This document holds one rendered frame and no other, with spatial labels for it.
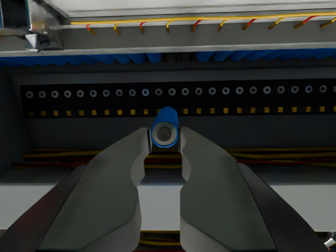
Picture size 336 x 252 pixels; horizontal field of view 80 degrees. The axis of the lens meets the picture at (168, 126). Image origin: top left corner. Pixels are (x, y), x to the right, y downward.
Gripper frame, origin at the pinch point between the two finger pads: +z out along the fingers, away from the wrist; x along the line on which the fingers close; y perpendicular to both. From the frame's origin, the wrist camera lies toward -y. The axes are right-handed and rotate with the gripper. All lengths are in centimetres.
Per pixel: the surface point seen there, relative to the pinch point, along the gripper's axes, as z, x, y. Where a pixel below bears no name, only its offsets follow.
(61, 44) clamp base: 5.7, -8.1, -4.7
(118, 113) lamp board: 17.7, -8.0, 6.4
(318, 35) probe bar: 6.9, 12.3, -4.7
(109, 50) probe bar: 7.3, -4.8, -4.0
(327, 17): 6.8, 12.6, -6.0
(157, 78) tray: 19.2, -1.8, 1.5
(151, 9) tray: 6.2, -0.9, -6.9
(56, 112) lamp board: 17.9, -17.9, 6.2
